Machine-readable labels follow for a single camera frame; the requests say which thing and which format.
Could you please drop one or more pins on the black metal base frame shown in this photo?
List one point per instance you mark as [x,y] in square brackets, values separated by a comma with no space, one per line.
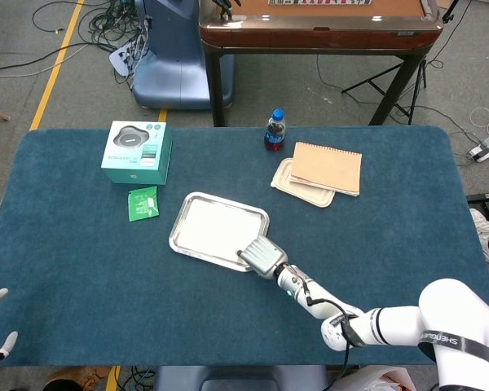
[487,201]

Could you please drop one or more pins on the blue capped drink bottle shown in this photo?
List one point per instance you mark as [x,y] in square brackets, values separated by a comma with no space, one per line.
[275,134]

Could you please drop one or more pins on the black-fingered background robot hand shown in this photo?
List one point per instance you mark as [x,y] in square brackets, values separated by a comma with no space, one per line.
[224,8]

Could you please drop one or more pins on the white plastic bag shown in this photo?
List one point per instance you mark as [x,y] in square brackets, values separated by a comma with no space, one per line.
[385,379]

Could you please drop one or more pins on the white multi-socket power strip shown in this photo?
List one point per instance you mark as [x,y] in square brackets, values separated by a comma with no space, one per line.
[120,59]

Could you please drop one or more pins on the brown spiral notebook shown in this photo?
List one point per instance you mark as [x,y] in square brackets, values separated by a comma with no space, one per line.
[328,167]

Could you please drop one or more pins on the brown bag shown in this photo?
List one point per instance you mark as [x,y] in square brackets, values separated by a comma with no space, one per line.
[77,379]

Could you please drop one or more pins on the teal product box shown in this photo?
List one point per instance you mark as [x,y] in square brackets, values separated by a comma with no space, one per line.
[134,161]

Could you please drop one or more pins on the face-up mahjong tile row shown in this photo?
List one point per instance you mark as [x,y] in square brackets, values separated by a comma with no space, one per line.
[318,2]

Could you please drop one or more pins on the green foil packet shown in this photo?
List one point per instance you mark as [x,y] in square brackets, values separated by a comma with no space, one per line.
[143,203]

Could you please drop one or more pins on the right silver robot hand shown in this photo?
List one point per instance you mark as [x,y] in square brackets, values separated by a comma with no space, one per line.
[265,256]

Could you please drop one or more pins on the brown mahjong table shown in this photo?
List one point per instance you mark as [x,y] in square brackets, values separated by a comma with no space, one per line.
[318,34]

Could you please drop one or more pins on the black tripod stand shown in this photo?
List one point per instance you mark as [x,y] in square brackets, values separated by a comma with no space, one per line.
[375,84]

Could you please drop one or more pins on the silver metal tray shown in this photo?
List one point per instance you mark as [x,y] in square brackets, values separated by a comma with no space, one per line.
[178,244]

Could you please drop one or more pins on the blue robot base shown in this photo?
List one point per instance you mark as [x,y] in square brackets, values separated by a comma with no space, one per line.
[175,69]

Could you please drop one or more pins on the white cloth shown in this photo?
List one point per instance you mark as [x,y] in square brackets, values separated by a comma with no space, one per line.
[216,228]

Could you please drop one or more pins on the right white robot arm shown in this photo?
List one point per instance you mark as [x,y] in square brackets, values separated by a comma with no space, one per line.
[391,326]

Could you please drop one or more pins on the grey robot torso base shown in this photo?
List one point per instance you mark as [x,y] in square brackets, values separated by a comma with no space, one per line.
[240,379]

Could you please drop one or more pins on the beige plastic container lid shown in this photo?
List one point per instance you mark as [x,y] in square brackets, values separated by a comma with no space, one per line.
[283,179]

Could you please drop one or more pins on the blue felt table mat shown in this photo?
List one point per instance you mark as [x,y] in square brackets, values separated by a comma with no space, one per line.
[106,264]

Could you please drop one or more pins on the white shoe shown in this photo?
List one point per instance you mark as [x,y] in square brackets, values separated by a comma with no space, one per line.
[481,230]

